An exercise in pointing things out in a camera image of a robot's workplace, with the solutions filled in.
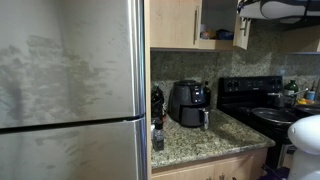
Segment small black pot shiny lid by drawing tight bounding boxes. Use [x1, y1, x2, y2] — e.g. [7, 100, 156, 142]
[266, 91, 285, 109]

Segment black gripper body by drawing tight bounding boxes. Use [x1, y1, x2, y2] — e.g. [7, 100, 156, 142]
[237, 0, 250, 9]

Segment black electric stove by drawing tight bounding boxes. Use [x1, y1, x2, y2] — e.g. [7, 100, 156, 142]
[216, 75, 302, 170]

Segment light wood wall cabinet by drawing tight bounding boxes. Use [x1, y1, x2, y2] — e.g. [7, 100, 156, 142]
[149, 0, 252, 53]

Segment silver utensil handle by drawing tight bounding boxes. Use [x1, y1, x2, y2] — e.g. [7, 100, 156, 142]
[289, 87, 310, 98]

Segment blue cup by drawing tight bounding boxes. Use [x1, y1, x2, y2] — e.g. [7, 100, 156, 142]
[305, 90, 316, 101]

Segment tall light wood side panel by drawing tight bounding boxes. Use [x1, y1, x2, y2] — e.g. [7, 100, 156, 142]
[143, 0, 153, 180]

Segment stainless steel fridge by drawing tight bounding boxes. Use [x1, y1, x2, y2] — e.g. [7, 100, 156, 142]
[0, 0, 148, 180]

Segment light wood base cabinet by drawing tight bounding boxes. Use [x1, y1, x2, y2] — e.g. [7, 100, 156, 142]
[150, 147, 270, 180]

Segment dark glass oil bottle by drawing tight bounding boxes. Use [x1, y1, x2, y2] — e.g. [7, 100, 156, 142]
[202, 80, 213, 108]

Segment black range hood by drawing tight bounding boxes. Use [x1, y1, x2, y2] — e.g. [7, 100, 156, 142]
[249, 15, 320, 32]

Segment green glass bottle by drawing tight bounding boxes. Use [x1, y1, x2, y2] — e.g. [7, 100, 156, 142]
[283, 79, 300, 98]

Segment blue food package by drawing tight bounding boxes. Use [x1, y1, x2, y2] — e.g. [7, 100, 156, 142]
[215, 28, 235, 41]

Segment large black frying pan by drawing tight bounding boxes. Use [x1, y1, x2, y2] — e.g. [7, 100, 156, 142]
[251, 106, 298, 125]

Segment small dark bottle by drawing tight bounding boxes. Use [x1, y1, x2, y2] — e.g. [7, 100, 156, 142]
[151, 119, 166, 152]

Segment white food packages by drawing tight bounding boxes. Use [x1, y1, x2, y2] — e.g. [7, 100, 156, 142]
[199, 23, 217, 41]

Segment cabinet door with bar handle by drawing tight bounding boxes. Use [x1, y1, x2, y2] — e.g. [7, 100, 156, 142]
[149, 0, 203, 50]
[232, 13, 252, 51]

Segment black air fryer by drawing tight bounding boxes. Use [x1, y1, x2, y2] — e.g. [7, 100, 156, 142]
[167, 79, 212, 131]

